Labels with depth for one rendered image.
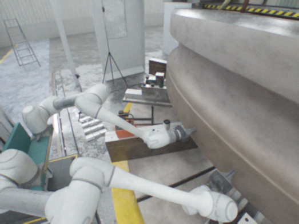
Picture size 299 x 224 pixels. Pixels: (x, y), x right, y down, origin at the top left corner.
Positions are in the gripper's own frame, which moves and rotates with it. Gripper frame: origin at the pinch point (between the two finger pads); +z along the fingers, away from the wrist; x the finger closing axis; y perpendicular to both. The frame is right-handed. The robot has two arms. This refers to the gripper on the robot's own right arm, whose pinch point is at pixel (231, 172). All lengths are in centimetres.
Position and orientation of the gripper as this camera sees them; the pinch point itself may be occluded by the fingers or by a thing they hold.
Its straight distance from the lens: 103.8
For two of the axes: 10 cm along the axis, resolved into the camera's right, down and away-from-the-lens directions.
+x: 4.9, 5.4, -6.8
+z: 8.7, -3.0, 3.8
